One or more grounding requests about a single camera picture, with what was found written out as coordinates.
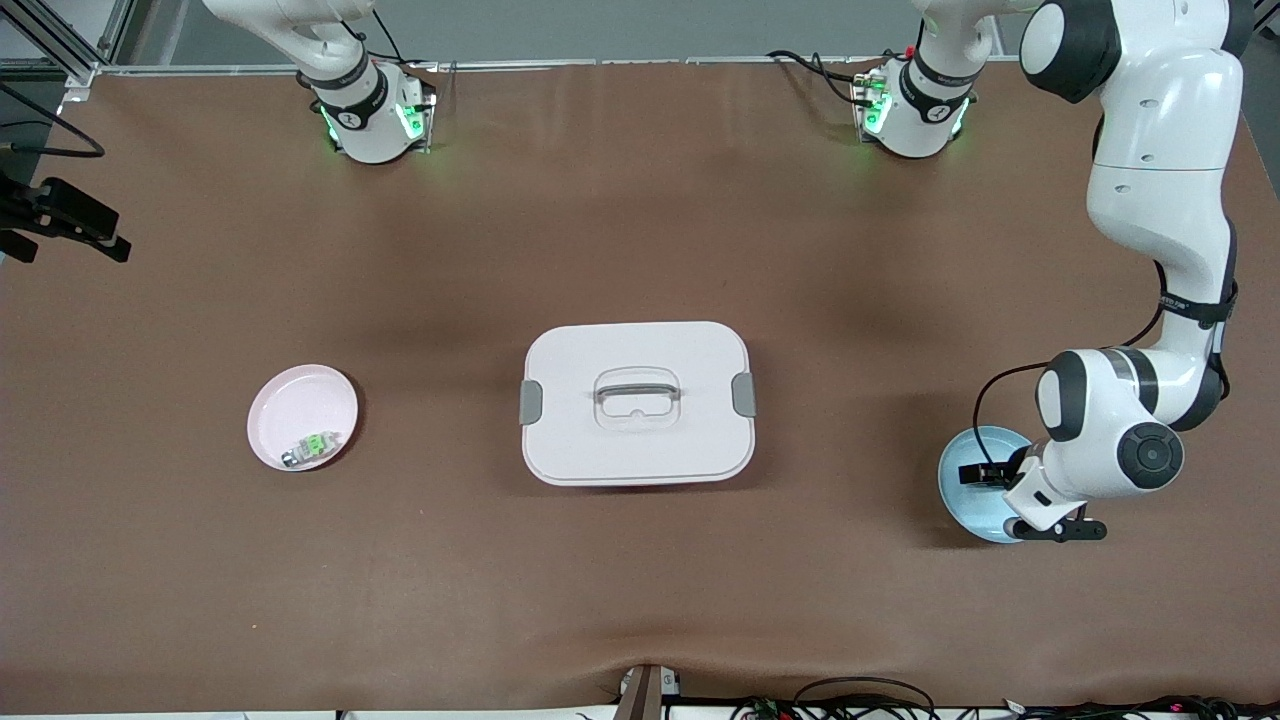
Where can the pink round plate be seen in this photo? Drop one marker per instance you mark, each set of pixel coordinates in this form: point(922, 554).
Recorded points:
point(295, 400)

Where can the metal clamp bracket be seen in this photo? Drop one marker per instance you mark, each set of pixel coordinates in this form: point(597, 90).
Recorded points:
point(645, 692)

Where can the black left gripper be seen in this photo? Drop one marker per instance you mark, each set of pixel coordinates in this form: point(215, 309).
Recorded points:
point(1012, 467)

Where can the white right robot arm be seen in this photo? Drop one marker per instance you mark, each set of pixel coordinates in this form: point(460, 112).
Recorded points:
point(370, 125)

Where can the silver table edge rail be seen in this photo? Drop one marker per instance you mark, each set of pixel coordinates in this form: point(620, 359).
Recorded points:
point(600, 63)

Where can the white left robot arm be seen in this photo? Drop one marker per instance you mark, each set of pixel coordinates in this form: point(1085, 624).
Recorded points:
point(1160, 200)

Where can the aluminium frame post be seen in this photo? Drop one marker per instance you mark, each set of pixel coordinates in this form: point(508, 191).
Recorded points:
point(80, 75)

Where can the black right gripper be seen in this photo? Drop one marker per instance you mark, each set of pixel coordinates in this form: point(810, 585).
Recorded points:
point(22, 212)

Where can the green push-button switch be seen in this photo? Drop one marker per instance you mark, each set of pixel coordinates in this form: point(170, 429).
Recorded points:
point(315, 445)

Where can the light blue round plate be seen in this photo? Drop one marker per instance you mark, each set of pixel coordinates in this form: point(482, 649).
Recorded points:
point(965, 510)

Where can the brown table mat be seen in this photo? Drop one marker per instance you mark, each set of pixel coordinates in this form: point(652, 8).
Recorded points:
point(640, 200)

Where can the white lidded storage box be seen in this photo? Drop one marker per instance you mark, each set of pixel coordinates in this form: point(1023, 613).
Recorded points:
point(640, 450)

